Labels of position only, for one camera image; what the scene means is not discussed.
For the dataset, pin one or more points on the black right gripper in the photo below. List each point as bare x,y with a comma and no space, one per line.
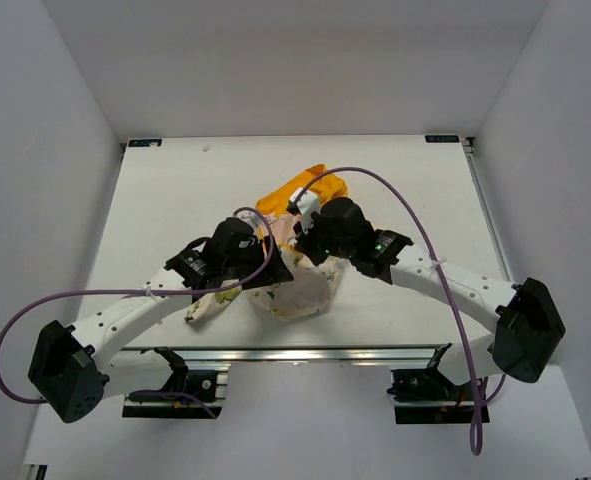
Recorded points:
305,240

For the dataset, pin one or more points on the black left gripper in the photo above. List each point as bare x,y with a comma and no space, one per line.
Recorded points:
277,272

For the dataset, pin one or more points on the cream dinosaur print baby jacket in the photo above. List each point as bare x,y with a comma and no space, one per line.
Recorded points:
312,288

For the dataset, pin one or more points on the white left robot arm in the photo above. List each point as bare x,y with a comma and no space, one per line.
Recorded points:
75,367

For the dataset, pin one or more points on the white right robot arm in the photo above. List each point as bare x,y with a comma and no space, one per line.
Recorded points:
396,260

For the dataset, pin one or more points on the blue right corner label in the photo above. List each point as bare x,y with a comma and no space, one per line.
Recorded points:
441,138

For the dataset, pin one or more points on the blue corner label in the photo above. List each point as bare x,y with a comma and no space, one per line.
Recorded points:
144,143
441,138

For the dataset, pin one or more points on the blue left corner label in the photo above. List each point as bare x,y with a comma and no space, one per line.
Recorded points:
144,143

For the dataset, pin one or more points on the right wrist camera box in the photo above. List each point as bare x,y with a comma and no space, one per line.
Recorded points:
304,203

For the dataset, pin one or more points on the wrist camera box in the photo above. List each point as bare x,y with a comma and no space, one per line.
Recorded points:
304,203
250,216

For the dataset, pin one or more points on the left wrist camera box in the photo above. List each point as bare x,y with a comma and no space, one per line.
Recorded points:
250,216

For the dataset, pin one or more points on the aluminium front table rail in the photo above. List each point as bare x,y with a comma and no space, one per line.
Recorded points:
383,355

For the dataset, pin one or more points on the aluminium right side rail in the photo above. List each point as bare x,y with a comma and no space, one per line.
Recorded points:
490,240

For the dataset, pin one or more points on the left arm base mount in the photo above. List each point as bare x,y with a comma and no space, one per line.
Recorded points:
197,393

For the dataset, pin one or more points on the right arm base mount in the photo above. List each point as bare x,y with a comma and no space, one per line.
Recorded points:
425,397

